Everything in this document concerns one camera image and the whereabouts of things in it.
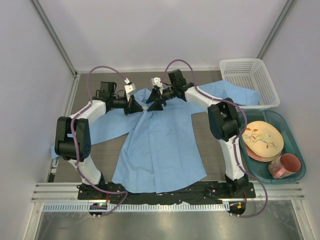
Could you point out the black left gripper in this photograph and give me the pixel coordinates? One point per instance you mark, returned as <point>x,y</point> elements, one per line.
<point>133,107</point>

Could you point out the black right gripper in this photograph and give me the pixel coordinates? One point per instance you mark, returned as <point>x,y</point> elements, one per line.
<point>156,106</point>

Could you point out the light blue button shirt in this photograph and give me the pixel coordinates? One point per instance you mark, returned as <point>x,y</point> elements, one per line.
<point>160,152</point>

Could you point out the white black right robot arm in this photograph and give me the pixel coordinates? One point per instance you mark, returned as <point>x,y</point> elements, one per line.
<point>224,122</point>

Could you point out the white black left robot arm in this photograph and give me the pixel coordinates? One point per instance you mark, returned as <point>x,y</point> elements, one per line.
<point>73,138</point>

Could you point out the white plastic mesh basket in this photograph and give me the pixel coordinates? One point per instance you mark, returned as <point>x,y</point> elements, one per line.
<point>251,73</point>

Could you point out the pink plate under cream plate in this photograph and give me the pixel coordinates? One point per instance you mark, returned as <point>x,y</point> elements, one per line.
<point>257,157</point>

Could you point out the cream bird pattern plate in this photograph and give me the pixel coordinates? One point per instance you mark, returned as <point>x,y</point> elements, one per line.
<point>263,139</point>

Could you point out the teal plastic tray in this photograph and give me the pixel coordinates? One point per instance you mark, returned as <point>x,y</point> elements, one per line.
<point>260,169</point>

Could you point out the pink ceramic mug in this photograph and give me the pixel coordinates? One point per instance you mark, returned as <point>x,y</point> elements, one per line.
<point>285,165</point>

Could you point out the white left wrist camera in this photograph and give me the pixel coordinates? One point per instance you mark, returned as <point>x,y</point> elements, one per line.
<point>129,88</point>

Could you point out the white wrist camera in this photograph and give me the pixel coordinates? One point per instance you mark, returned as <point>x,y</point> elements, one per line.
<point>129,88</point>
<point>158,85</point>

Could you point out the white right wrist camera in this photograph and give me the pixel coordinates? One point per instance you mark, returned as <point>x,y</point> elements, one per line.
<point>158,85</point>

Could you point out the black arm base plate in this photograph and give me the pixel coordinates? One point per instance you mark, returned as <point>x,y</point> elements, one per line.
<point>199,193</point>

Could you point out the white slotted cable duct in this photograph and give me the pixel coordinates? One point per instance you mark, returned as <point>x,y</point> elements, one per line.
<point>123,208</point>

